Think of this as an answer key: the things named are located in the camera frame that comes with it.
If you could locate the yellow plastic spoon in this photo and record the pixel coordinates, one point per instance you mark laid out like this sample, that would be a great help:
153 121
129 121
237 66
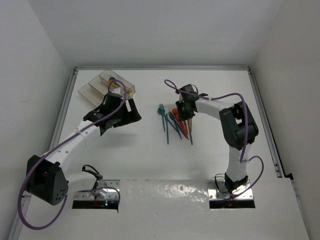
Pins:
121 83

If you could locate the dark blue plastic fork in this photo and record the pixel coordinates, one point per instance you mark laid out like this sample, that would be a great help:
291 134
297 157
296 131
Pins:
174 125

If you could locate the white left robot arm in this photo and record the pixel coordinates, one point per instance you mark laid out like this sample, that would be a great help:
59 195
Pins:
48 177

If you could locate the clear middle container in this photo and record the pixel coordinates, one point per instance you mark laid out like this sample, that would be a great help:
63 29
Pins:
97 85

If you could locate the teal plastic fork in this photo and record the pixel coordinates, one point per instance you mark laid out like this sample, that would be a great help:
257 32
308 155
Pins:
161 111

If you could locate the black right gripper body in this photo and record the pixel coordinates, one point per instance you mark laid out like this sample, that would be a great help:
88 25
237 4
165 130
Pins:
184 113

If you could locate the teal plastic knife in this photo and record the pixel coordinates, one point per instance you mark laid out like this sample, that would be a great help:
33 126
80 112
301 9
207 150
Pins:
190 134
166 128

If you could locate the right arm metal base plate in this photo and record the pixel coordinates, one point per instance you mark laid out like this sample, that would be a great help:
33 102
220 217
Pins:
218 192

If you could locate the clear outer container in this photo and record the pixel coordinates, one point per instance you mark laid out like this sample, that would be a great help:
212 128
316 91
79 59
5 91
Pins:
91 95

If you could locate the orange plastic knife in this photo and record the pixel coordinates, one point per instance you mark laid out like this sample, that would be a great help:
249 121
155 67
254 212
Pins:
187 136

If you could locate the yellow plastic fork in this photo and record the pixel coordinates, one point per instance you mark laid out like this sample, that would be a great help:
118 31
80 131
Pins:
191 124

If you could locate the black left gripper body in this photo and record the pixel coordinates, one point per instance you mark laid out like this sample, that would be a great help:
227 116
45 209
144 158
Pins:
123 116

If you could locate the clear spoon container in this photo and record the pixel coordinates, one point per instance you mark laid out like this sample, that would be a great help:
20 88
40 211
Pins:
106 74

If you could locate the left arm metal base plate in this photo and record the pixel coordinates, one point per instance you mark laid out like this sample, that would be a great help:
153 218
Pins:
108 191

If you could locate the teal plastic spoon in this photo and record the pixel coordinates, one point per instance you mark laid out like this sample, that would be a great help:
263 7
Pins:
170 123

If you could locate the orange plastic spoon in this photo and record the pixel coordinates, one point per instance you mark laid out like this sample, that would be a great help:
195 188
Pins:
177 119

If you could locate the orange plastic fork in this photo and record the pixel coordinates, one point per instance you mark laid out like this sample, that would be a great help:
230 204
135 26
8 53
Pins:
184 127

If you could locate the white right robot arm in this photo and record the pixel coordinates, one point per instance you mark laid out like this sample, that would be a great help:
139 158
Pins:
238 126

